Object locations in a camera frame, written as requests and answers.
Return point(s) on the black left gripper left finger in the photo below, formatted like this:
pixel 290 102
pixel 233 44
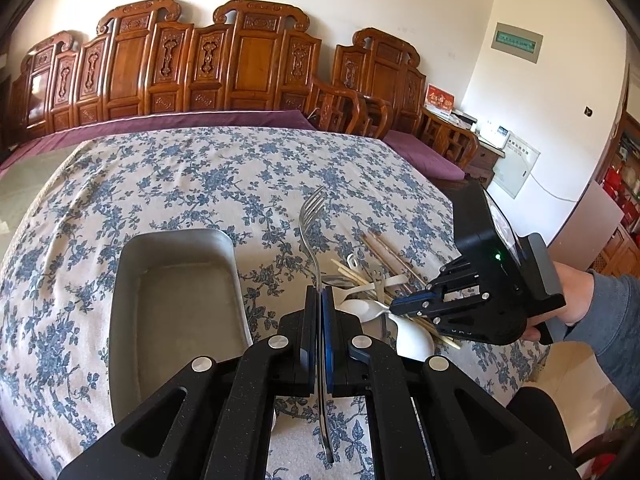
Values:
pixel 212 420

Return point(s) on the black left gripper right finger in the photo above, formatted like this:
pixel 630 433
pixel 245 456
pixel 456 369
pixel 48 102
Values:
pixel 416 306

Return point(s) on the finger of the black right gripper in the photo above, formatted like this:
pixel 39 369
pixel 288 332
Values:
pixel 429 420

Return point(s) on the white ceramic spoon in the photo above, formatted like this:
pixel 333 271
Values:
pixel 412 340

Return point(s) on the silver metal fork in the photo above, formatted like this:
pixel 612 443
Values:
pixel 309 225

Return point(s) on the grey sleeve forearm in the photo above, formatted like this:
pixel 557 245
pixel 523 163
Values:
pixel 611 329

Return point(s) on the person's right hand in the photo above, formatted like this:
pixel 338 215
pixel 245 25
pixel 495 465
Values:
pixel 577 289

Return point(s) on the silver metal utensil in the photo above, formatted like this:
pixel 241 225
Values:
pixel 367 310

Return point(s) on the white plastic spoon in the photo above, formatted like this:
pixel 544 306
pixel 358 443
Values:
pixel 343 294

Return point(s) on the wooden chopstick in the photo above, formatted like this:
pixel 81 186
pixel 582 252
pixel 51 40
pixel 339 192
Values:
pixel 389 259
pixel 360 280

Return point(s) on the wooden side table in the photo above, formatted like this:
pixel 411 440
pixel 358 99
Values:
pixel 459 145

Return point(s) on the grey metal tray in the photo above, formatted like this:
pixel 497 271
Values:
pixel 177 296

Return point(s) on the purple seat cushion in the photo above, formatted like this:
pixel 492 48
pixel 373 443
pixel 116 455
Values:
pixel 422 157

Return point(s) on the red box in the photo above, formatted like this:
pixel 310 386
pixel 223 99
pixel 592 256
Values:
pixel 439 99

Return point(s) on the carved wooden armchair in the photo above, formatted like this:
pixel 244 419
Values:
pixel 376 87

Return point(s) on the blue floral tablecloth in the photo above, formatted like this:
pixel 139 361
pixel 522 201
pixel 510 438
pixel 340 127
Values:
pixel 59 270

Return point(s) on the carved wooden bench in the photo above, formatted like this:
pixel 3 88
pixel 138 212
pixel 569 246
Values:
pixel 257 55

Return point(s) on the purple bench cushion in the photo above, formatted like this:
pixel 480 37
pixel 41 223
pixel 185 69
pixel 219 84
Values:
pixel 292 119

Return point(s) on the white wall cabinet box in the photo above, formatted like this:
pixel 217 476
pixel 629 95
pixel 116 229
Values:
pixel 512 170

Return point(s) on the grey wall panel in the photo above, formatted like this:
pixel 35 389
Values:
pixel 516 41

